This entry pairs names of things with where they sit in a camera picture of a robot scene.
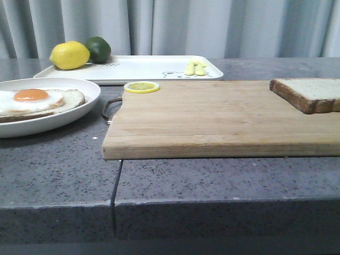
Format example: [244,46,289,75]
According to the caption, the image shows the white round plate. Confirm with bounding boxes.
[1,78,101,138]

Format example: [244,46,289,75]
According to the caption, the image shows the white bread slice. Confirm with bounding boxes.
[269,78,339,114]

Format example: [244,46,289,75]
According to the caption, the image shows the fried egg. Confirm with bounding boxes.
[1,89,64,116]

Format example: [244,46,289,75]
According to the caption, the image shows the white rectangular tray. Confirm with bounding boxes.
[34,55,224,85]

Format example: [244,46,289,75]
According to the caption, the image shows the wooden cutting board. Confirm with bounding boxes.
[102,81,339,160]

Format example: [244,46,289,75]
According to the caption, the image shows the yellow lemon slice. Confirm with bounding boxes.
[124,81,160,94]

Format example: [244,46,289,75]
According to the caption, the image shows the green lime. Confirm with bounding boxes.
[85,37,111,64]

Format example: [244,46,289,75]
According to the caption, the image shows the yellow whole lemon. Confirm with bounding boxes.
[49,41,90,70]

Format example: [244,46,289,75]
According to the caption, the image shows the grey curtain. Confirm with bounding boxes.
[1,1,339,58]

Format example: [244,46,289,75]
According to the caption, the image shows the left yellow utensil handle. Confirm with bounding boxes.
[184,61,196,76]

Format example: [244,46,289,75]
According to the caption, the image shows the metal cutting board handle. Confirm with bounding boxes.
[101,97,122,125]

